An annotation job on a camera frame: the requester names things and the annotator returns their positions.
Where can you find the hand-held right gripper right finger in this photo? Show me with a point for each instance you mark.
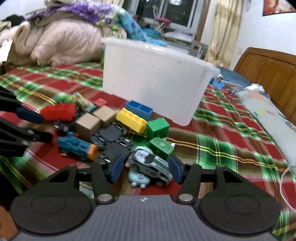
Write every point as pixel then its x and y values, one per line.
pixel 176 170

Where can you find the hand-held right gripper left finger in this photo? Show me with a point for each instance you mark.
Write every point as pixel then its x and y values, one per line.
pixel 115 170

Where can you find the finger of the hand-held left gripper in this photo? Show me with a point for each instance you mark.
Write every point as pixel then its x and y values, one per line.
pixel 34 135
pixel 30 115

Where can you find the white and green toy car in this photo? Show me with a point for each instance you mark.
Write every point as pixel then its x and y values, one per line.
pixel 152 165

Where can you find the green snowflake patterned toy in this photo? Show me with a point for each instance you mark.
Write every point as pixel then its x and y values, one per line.
pixel 160 145

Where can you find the beige toy train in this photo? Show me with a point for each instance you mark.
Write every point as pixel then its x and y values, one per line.
pixel 82 103

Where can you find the white plastic container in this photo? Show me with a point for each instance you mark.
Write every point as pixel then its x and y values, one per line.
pixel 152 78

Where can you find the light blue toy figure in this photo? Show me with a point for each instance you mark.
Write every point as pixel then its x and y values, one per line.
pixel 138 179

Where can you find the small black toy car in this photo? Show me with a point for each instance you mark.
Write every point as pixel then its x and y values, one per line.
pixel 64 126

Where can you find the blue and orange toy train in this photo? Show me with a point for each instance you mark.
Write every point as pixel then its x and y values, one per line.
pixel 75 145

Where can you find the green building block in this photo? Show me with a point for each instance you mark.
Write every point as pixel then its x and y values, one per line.
pixel 158 128

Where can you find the brown cardboard cube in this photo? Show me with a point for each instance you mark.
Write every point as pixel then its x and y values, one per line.
pixel 105 115
pixel 88 126

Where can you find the yellow building block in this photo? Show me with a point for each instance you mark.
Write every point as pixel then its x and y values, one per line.
pixel 131 121

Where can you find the plaid bed sheet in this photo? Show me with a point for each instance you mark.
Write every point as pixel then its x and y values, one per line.
pixel 219 139

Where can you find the blue building block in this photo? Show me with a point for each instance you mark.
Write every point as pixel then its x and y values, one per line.
pixel 138 110

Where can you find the small red block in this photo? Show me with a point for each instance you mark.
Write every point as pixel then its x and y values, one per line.
pixel 100 102

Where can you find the pink quilt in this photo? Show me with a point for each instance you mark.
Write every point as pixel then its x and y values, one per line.
pixel 62 41

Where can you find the dark cloth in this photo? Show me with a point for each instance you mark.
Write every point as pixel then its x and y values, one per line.
pixel 12 19

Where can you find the long printed pillow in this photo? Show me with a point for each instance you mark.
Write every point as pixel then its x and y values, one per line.
pixel 268 115

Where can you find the blue cloth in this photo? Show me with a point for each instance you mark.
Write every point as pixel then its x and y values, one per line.
pixel 233 77

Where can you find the white cloth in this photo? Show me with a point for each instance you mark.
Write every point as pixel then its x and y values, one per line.
pixel 254 88

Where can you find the green capped plastic bottle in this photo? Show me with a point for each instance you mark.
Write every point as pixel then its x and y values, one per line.
pixel 114 32

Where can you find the purple floral blanket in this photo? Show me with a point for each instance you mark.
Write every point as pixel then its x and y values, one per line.
pixel 87 11

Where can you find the grey box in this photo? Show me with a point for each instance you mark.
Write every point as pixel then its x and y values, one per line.
pixel 197 47

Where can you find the white pillow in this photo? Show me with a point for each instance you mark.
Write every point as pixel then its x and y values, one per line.
pixel 178 36

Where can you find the blue printed blanket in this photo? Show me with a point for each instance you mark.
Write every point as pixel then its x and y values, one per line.
pixel 134 27

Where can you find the wooden headboard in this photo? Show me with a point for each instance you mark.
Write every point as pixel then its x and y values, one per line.
pixel 270 69

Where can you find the beige curtain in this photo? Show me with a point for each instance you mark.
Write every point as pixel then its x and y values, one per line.
pixel 223 32

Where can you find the red folding stool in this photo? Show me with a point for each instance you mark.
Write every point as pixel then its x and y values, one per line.
pixel 163 22

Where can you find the window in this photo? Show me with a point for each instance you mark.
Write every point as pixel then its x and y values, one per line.
pixel 175 11

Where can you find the wall poster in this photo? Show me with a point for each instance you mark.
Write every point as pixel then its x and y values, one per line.
pixel 279 7

